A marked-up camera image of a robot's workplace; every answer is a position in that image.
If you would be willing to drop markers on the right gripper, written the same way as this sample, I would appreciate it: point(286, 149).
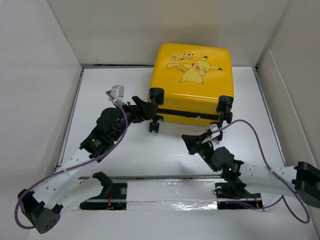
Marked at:
point(193, 143)

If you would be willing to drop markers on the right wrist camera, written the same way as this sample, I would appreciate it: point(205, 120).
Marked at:
point(213, 133)

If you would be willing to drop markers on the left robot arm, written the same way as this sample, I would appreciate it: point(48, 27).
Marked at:
point(38, 206)

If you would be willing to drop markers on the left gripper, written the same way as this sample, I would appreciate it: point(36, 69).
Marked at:
point(143, 111)

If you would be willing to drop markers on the yellow hard-shell suitcase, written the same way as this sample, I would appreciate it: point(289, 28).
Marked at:
point(192, 85)

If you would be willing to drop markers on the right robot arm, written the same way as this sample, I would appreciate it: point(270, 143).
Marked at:
point(242, 178)

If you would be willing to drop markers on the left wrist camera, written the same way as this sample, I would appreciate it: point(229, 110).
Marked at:
point(116, 95)

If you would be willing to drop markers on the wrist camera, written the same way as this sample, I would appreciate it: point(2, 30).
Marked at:
point(116, 95)
point(213, 133)

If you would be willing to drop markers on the metal base rail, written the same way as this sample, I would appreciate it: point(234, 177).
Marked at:
point(177, 194)

